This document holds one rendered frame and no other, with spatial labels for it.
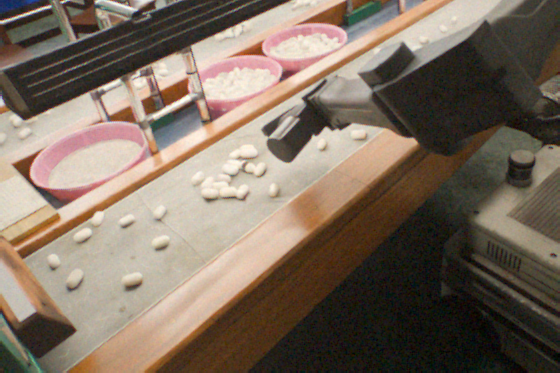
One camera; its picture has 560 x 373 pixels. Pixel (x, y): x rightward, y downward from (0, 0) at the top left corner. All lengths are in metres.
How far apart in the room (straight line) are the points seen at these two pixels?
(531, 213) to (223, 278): 0.82
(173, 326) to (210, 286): 0.08
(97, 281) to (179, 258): 0.14
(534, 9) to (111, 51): 0.66
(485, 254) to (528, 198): 0.19
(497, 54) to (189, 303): 0.61
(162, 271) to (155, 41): 0.40
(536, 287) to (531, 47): 0.97
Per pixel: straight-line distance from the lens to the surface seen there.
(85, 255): 1.03
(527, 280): 1.33
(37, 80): 0.85
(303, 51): 1.57
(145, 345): 0.80
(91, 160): 1.31
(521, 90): 0.40
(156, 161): 1.15
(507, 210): 1.34
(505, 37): 0.40
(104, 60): 0.88
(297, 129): 0.81
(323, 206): 0.92
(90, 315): 0.92
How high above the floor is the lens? 1.37
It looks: 37 degrees down
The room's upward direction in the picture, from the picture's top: 8 degrees counter-clockwise
